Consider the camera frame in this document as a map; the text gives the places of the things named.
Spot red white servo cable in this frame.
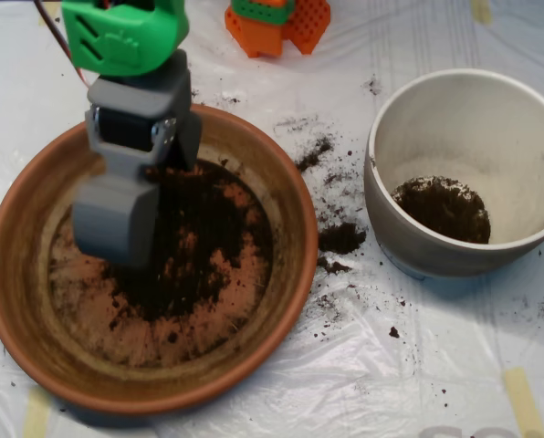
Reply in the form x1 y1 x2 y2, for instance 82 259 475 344
33 0 90 88

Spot white ceramic pot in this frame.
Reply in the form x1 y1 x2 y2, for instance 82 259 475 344
363 68 544 280

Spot flat spilled soil clump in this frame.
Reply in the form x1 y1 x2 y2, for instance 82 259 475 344
317 257 353 275

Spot elongated spilled soil clump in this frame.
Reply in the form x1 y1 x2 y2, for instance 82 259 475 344
297 139 335 172

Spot terracotta clay bowl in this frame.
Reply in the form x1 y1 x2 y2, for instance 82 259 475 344
0 100 319 416

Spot beige masking tape strip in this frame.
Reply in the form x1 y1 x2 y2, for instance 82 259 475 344
38 2 58 26
23 387 52 438
502 368 544 438
471 0 493 25

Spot dark soil pile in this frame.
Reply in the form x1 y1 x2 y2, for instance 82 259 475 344
73 154 273 332

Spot clear plastic cover sheet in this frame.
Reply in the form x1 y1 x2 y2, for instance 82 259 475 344
0 0 544 438

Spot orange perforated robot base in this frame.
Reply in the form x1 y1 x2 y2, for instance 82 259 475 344
225 0 332 58

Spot dark soil heap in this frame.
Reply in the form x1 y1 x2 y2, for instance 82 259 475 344
390 176 491 245

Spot large spilled soil clump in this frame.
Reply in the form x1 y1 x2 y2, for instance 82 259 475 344
317 222 368 255

